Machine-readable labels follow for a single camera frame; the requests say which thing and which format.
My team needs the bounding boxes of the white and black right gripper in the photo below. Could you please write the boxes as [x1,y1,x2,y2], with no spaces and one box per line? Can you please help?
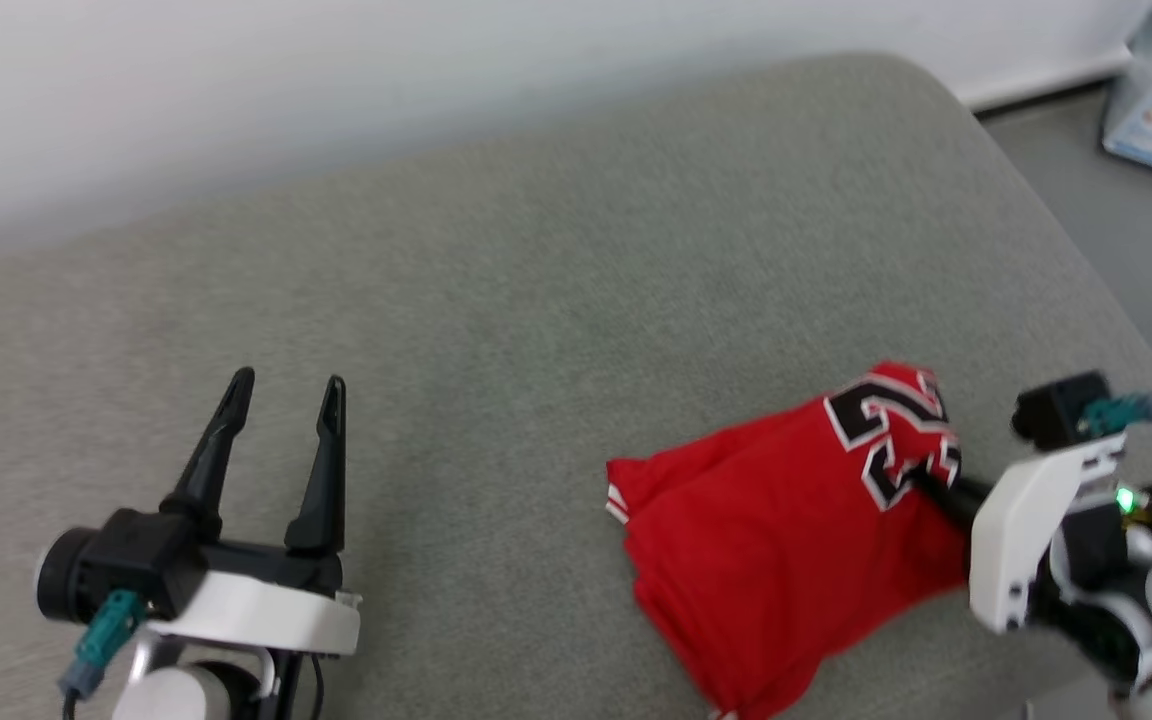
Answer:
[908,430,1152,687]

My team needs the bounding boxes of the teal plug left camera cable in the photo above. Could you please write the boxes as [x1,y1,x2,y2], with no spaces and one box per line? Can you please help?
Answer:
[58,588,147,720]

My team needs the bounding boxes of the red basketball jersey number 23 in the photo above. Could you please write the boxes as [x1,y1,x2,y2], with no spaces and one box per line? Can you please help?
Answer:
[604,360,977,720]

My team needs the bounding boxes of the teal plug right camera cable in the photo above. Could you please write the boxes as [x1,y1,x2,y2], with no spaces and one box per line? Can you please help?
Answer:
[1081,393,1152,438]

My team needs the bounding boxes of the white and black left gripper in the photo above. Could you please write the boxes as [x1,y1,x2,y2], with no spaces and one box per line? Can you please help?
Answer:
[141,366,364,658]

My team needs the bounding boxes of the white baseboard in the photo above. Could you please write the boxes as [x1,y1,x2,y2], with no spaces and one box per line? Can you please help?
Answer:
[956,45,1137,111]

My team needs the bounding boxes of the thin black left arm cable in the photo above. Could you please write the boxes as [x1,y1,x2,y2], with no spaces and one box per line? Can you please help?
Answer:
[271,650,329,720]

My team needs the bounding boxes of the teal plug camera cable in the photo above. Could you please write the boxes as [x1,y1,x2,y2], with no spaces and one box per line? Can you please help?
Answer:
[58,588,147,720]
[1081,393,1152,438]

